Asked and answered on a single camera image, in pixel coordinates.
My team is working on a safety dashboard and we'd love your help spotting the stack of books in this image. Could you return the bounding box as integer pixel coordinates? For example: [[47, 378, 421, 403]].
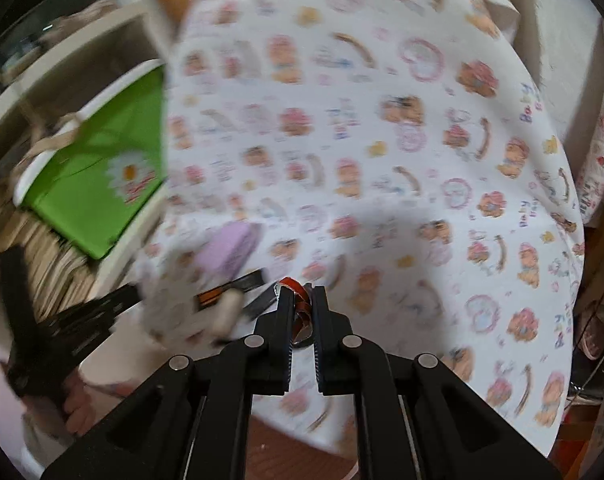
[[0, 180, 114, 322]]

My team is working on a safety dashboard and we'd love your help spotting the white shelf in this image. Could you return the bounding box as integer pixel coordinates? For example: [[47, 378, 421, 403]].
[[0, 0, 169, 291]]

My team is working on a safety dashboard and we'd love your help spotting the person's left hand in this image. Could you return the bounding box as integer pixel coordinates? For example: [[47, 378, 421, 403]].
[[61, 377, 101, 437]]

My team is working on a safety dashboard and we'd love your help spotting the red snack wrapper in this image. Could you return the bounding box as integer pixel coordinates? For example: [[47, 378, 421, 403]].
[[276, 277, 316, 349]]

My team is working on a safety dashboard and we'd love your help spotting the purple packet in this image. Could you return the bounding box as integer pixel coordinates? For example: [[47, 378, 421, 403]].
[[194, 222, 261, 287]]

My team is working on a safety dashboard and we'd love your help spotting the beige paper scrap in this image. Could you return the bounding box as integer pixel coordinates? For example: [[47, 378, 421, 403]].
[[213, 292, 246, 344]]

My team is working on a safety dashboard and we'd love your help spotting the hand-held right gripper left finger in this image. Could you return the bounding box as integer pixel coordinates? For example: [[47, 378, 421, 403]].
[[41, 286, 295, 480]]

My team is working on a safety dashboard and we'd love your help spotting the black orange wrapper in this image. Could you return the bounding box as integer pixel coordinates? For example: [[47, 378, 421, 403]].
[[194, 269, 279, 322]]

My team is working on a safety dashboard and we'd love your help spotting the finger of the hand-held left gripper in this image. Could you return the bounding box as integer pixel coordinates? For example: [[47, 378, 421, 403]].
[[52, 282, 145, 361]]

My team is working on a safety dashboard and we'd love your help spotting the printed blanket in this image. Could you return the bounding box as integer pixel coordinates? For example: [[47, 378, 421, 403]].
[[132, 0, 589, 461]]

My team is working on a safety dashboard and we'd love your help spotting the green box with daisy print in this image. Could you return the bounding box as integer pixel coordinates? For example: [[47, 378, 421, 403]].
[[12, 59, 169, 262]]

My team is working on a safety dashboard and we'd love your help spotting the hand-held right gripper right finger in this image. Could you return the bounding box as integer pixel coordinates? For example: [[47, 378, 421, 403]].
[[312, 285, 564, 480]]

